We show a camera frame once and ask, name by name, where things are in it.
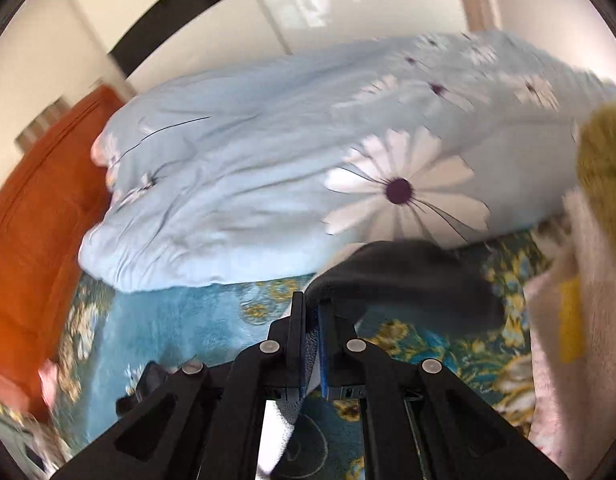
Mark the glossy white wardrobe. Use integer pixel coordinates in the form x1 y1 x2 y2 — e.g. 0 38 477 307
63 0 470 88

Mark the olive green fluffy cloth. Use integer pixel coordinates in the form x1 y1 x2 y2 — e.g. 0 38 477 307
575 102 616 242

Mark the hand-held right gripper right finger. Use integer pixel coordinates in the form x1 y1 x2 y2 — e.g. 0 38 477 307
317 300 569 480

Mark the teal floral blanket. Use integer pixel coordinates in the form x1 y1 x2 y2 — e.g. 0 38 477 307
38 230 555 480

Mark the orange wooden headboard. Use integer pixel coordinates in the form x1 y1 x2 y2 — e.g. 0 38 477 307
0 85 127 412

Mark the pale pink fleece cloth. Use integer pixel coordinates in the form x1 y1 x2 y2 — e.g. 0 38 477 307
523 185 616 477

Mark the light blue daisy duvet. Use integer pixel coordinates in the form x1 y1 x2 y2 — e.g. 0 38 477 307
78 30 615 294

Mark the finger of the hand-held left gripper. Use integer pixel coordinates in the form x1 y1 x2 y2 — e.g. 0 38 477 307
115 360 170 417

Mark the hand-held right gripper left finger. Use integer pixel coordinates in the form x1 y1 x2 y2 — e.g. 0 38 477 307
53 292 310 480

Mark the dark grey fleece garment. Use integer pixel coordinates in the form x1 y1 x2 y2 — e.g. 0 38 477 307
305 241 505 337

